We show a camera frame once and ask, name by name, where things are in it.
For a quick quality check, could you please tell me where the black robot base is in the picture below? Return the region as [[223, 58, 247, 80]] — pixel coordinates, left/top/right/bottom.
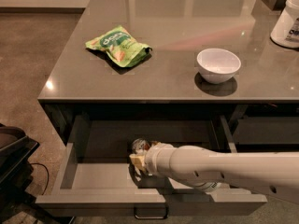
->
[[0, 125, 39, 217]]

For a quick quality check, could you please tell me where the black cable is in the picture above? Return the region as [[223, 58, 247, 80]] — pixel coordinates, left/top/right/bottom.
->
[[29, 161, 50, 196]]

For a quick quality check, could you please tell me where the white plastic jar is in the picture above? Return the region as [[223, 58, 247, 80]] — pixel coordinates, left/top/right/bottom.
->
[[270, 0, 299, 49]]

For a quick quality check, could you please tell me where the white bowl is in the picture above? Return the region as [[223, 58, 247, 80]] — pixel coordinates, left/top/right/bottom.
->
[[196, 49, 241, 84]]

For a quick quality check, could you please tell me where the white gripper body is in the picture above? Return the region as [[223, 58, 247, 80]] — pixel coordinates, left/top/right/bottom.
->
[[145, 143, 177, 177]]

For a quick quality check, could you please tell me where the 7up soda can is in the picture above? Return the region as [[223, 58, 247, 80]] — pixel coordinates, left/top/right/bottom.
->
[[132, 138, 150, 155]]

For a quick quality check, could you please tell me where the grey kitchen counter cabinet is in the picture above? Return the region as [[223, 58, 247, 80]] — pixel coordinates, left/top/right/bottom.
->
[[38, 0, 299, 141]]

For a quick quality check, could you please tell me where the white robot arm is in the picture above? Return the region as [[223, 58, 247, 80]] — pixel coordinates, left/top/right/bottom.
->
[[130, 139, 299, 203]]

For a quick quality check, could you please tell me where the open grey top drawer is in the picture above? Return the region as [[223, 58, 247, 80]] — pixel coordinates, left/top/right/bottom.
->
[[36, 115, 267, 217]]

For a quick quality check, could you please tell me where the green chip bag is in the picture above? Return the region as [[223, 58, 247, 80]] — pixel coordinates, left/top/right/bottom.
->
[[85, 25, 151, 68]]

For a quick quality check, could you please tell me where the metal drawer handle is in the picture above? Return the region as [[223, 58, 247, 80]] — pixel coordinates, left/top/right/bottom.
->
[[134, 206, 169, 220]]

